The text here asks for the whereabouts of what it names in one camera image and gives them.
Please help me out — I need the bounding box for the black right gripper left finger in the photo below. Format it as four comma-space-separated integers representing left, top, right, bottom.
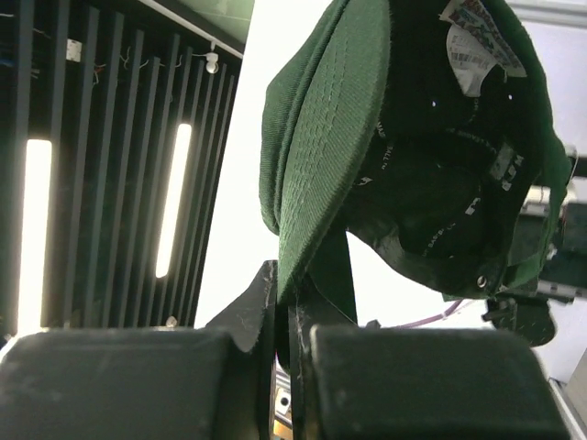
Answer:
1, 261, 277, 439

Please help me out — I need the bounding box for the green baseball cap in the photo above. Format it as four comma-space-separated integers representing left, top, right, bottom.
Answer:
259, 1, 570, 318

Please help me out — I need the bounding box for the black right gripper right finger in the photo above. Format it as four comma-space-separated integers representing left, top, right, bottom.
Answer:
286, 292, 574, 440

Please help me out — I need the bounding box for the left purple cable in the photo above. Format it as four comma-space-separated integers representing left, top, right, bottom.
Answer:
389, 300, 478, 330

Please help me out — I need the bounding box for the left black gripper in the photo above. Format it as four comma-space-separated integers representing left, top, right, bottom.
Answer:
482, 146, 586, 347

